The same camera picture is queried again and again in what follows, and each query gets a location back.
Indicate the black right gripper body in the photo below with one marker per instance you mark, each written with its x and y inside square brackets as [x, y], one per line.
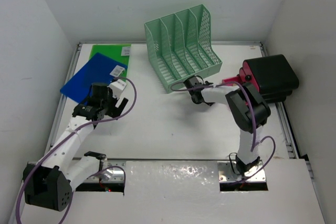
[193, 100]

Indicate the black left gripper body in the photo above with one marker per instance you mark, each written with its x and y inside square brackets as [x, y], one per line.
[108, 104]

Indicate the pink drawer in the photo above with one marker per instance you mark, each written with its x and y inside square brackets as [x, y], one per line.
[231, 81]

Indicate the black drawer box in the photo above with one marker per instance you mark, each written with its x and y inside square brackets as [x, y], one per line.
[272, 76]

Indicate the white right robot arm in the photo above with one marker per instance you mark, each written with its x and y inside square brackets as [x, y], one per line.
[249, 110]

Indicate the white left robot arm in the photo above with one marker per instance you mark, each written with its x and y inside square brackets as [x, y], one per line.
[52, 180]

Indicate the blue plastic folder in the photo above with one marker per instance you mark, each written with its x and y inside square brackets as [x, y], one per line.
[99, 69]

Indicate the green plastic folder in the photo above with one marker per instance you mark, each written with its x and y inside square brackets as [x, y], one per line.
[117, 52]

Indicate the green mesh file organizer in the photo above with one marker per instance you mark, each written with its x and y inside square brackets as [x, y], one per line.
[179, 46]

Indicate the white front cover board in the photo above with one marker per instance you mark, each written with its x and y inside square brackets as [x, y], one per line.
[188, 192]

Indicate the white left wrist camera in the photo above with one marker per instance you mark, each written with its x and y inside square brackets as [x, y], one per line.
[117, 87]

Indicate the aluminium frame rail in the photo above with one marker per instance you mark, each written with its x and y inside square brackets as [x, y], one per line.
[54, 125]

